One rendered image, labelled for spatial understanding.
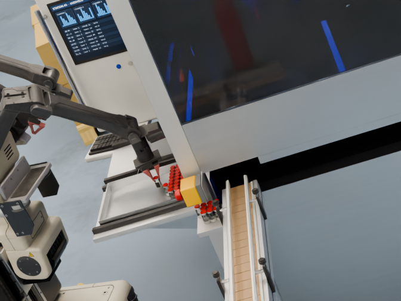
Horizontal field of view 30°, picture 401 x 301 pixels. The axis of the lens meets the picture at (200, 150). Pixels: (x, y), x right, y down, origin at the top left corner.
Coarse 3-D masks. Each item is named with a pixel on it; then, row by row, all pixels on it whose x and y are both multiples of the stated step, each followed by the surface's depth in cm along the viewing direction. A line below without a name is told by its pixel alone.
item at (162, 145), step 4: (160, 140) 316; (164, 140) 314; (152, 144) 315; (156, 144) 314; (160, 144) 313; (164, 144) 311; (168, 144) 310; (152, 148) 312; (156, 148) 311; (160, 148) 310; (164, 148) 308; (168, 148) 307; (160, 152) 306; (164, 152) 305; (168, 152) 304; (136, 156) 303; (164, 156) 296; (168, 156) 296; (172, 156) 295; (160, 160) 296
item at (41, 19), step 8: (40, 16) 330; (48, 32) 333; (48, 40) 335; (56, 48) 337; (56, 56) 339; (64, 64) 341; (64, 72) 343; (72, 80) 345; (72, 88) 347; (80, 96) 349
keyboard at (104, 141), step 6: (102, 138) 352; (108, 138) 350; (114, 138) 347; (120, 138) 345; (96, 144) 349; (102, 144) 346; (108, 144) 344; (90, 150) 346; (96, 150) 345; (102, 150) 344; (108, 150) 343
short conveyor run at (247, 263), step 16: (224, 192) 253; (240, 192) 250; (256, 192) 235; (224, 208) 239; (240, 208) 242; (256, 208) 238; (224, 224) 237; (240, 224) 234; (256, 224) 231; (224, 240) 229; (240, 240) 227; (256, 240) 224; (224, 256) 222; (240, 256) 220; (256, 256) 218; (224, 272) 216; (240, 272) 214; (256, 272) 206; (272, 272) 221; (224, 288) 210; (240, 288) 208; (256, 288) 200; (272, 288) 208
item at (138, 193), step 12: (168, 168) 288; (120, 180) 291; (132, 180) 291; (144, 180) 291; (168, 180) 284; (108, 192) 289; (120, 192) 290; (132, 192) 286; (144, 192) 283; (156, 192) 280; (108, 204) 285; (120, 204) 282; (132, 204) 278; (144, 204) 275; (156, 204) 266; (168, 204) 266; (108, 216) 277; (120, 216) 269
